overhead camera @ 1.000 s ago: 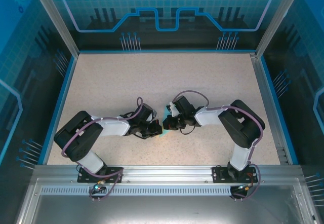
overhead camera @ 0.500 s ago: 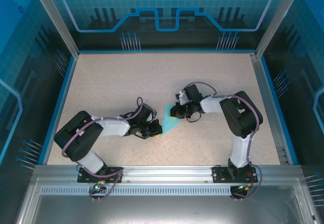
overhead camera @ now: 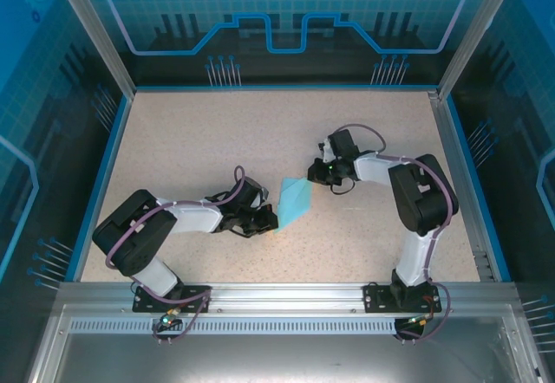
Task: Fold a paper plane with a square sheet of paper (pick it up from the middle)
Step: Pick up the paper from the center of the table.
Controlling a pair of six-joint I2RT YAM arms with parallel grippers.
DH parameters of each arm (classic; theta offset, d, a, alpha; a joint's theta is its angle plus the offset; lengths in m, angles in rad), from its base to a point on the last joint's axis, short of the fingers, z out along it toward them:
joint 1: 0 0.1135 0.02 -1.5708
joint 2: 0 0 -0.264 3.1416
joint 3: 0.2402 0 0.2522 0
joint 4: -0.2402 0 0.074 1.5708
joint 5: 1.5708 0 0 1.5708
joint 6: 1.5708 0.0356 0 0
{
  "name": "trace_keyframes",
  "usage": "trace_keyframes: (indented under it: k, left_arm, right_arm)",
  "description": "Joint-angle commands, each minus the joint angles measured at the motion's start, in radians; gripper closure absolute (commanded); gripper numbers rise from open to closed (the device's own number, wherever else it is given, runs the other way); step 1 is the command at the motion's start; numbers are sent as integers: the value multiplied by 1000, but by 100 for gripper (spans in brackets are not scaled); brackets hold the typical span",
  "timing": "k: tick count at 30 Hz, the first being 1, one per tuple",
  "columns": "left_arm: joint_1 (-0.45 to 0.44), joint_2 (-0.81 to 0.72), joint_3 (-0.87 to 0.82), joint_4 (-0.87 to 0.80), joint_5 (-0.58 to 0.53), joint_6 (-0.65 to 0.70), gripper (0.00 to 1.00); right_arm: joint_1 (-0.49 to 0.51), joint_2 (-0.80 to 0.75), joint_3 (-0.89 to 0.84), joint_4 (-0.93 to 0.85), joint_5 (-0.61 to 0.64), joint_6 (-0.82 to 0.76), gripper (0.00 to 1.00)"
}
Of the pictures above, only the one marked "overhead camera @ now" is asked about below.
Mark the cable connector with green light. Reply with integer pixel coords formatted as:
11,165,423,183
406,312,436,327
156,308,182,328

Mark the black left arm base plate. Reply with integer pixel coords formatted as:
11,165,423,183
132,285,212,314

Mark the aluminium front rail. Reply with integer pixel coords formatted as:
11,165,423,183
58,282,519,315

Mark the aluminium side rail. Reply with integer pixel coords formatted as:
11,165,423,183
427,90,496,282

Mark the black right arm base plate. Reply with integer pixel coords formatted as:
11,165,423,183
362,282,443,314

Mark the light blue paper sheet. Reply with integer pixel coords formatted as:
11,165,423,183
273,176,314,231

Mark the slotted metal cable duct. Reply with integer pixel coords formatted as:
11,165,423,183
69,320,402,336

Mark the aluminium frame post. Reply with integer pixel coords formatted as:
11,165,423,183
436,0,524,101
48,0,136,97

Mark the metal sheet tray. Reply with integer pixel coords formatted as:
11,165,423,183
25,304,543,383

